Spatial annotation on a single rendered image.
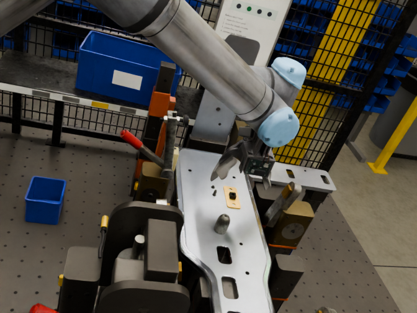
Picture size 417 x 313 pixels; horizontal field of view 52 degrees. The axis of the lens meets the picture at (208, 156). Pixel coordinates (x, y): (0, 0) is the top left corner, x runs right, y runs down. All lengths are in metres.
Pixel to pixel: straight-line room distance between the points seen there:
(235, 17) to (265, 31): 0.12
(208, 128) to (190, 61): 0.69
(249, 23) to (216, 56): 0.85
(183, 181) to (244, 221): 0.20
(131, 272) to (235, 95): 0.32
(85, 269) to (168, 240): 0.16
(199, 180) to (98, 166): 0.55
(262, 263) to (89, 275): 0.41
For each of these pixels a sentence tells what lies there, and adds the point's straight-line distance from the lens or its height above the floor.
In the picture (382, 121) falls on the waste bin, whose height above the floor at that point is 0.23.
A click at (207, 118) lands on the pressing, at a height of 1.07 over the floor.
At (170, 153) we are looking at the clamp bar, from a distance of 1.00.
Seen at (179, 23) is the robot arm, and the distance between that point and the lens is 0.60.
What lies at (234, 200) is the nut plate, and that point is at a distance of 1.12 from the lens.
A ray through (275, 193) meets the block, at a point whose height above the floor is 0.98.
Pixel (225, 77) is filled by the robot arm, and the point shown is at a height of 1.43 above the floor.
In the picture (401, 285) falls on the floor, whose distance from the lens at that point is 2.90.
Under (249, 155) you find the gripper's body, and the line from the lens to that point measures 0.97.
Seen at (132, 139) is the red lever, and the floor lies 1.13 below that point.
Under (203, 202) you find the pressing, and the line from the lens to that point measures 1.08.
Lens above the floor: 1.69
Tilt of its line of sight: 33 degrees down
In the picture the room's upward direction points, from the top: 19 degrees clockwise
